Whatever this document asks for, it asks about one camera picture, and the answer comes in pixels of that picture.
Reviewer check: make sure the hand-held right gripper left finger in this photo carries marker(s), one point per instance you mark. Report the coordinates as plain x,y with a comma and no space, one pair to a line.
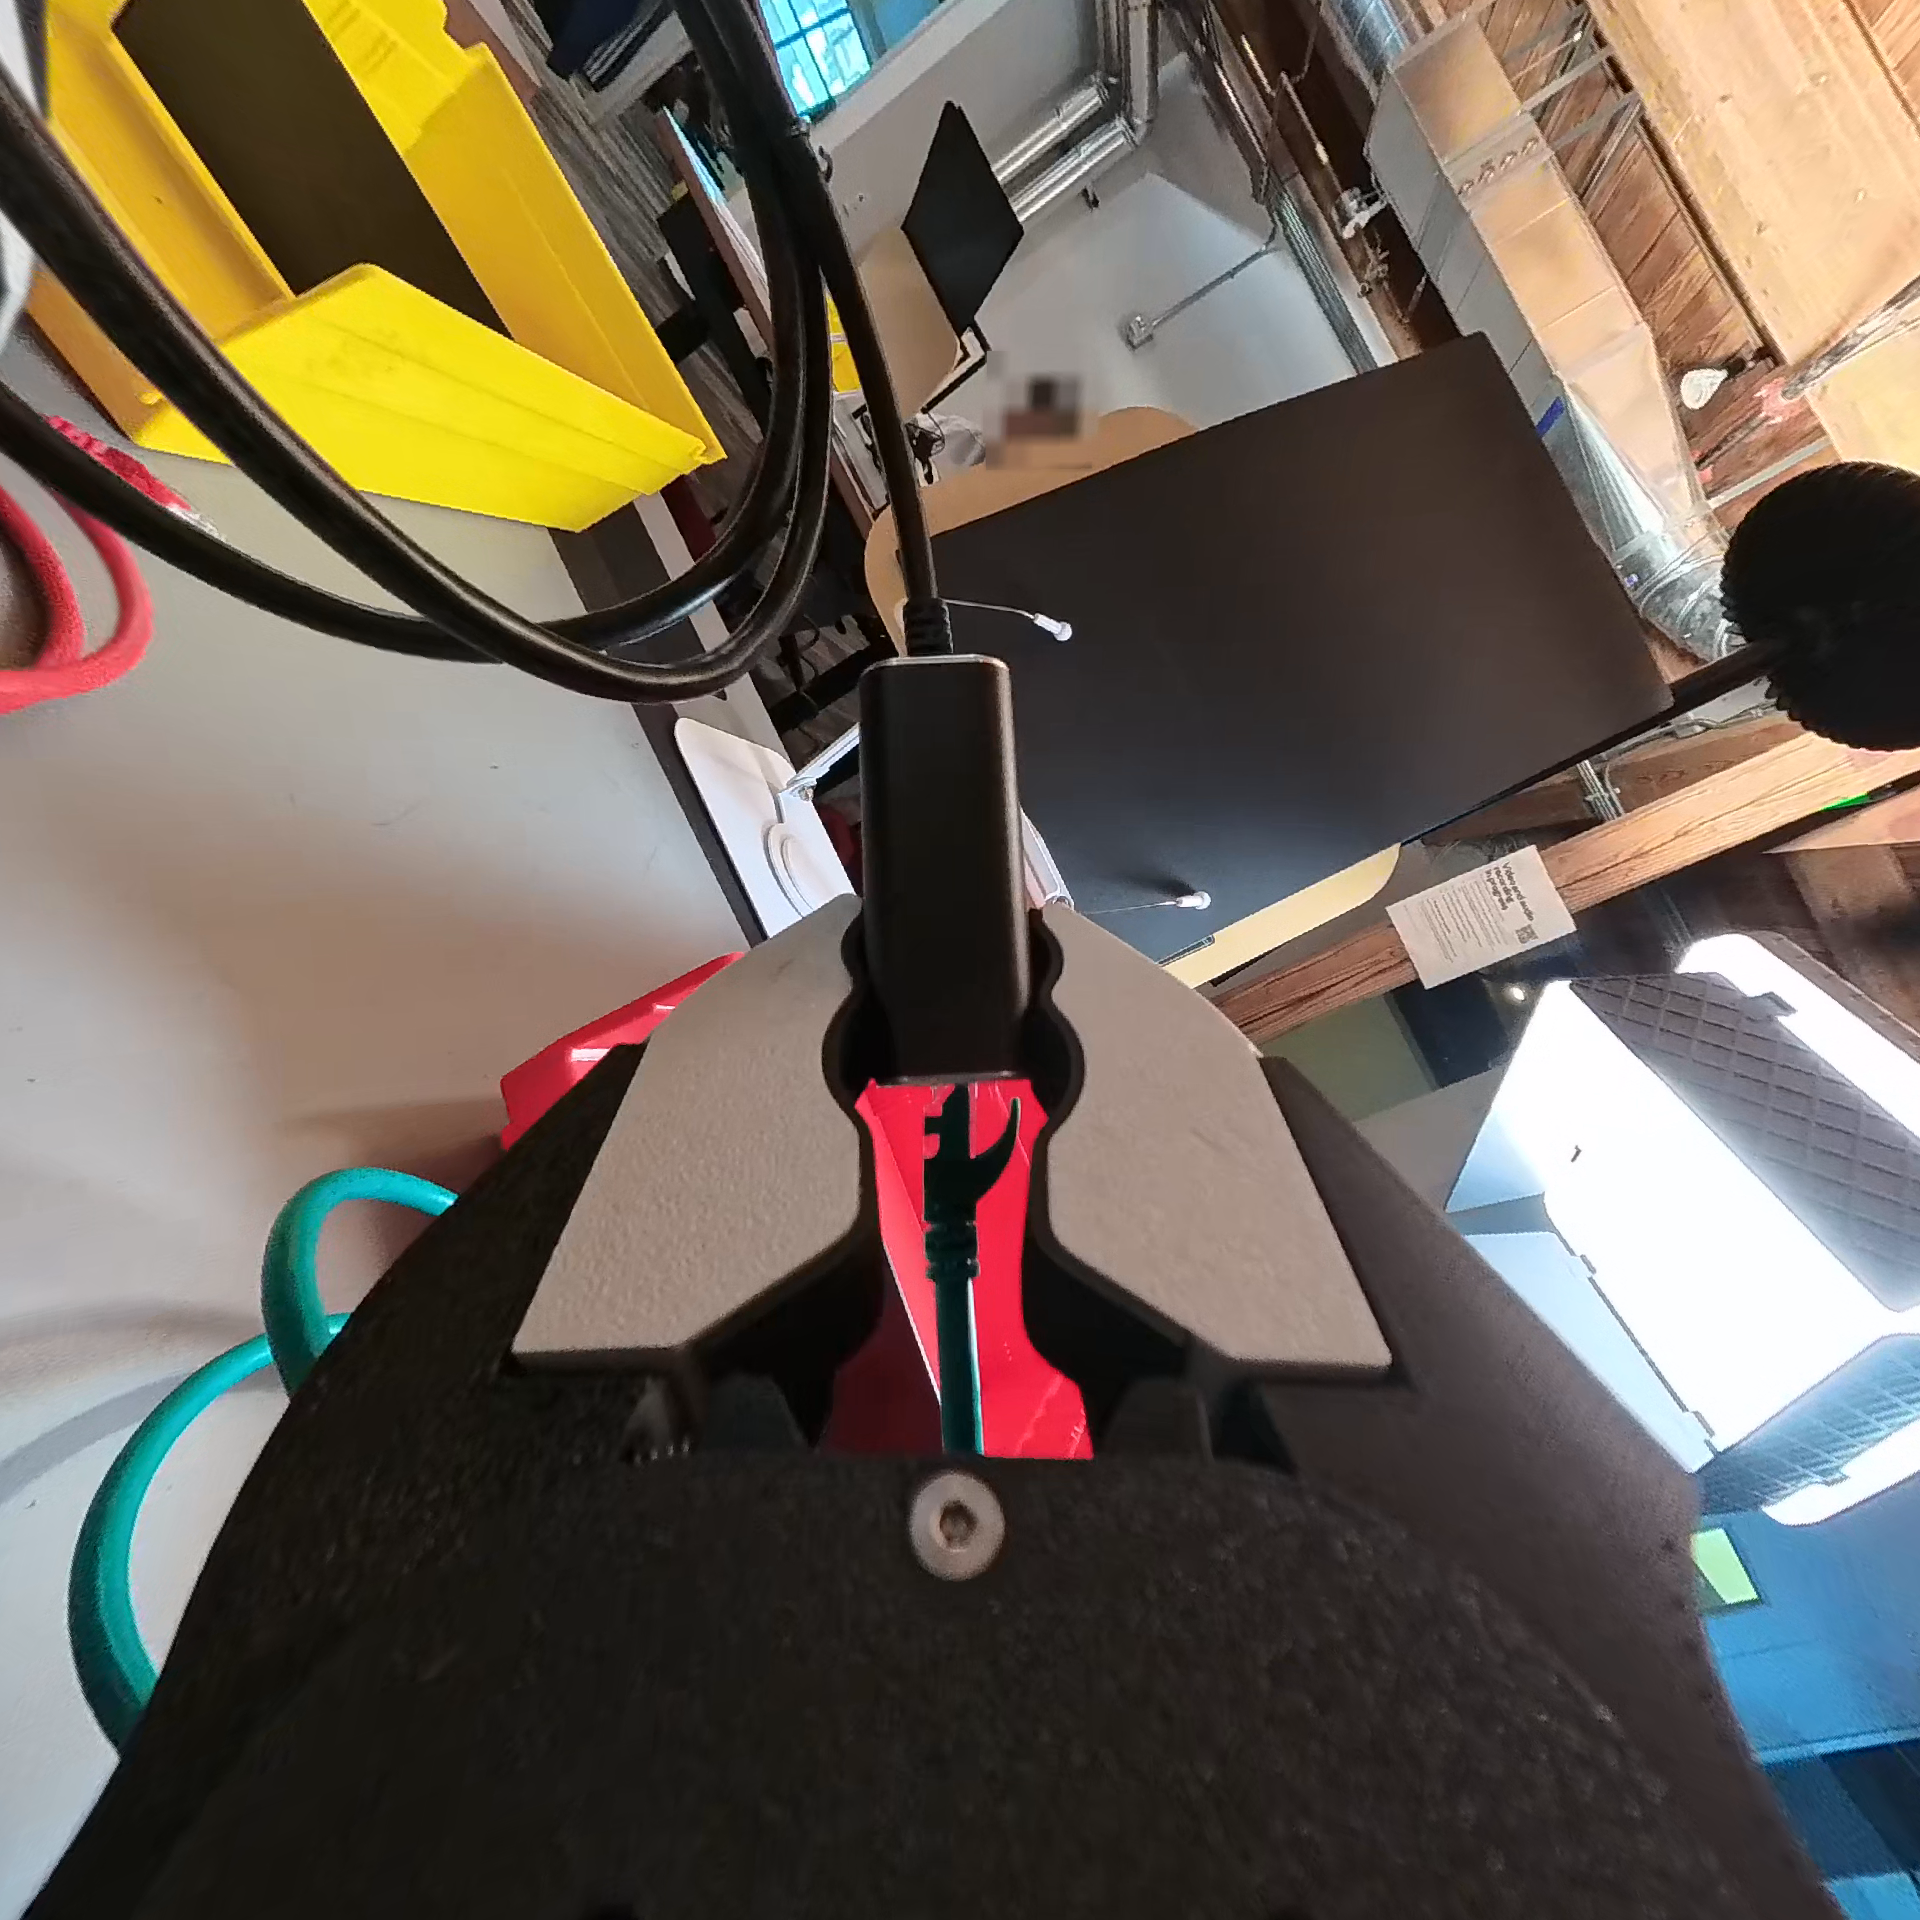
705,1171

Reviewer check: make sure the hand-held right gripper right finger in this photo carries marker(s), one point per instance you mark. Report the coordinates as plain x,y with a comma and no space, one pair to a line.
1200,1184

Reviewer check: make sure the red plastic bin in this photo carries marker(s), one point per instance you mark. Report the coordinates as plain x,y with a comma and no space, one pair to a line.
901,1381

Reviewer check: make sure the black ethernet splitter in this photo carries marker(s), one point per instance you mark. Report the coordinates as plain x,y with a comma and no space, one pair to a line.
944,870

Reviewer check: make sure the yellow plastic bin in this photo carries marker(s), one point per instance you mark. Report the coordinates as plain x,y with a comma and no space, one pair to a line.
450,391

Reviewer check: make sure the white paper notice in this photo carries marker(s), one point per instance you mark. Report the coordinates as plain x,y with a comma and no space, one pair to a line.
1478,915

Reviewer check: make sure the wooden beam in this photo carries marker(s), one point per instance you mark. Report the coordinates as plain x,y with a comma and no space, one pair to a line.
1680,832

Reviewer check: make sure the small black panel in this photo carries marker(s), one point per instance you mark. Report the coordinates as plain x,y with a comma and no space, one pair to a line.
960,211

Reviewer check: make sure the window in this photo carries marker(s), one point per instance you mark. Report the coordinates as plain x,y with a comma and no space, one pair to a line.
818,52

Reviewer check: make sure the silver rectangular duct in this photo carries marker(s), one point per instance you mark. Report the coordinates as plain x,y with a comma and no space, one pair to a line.
1530,224

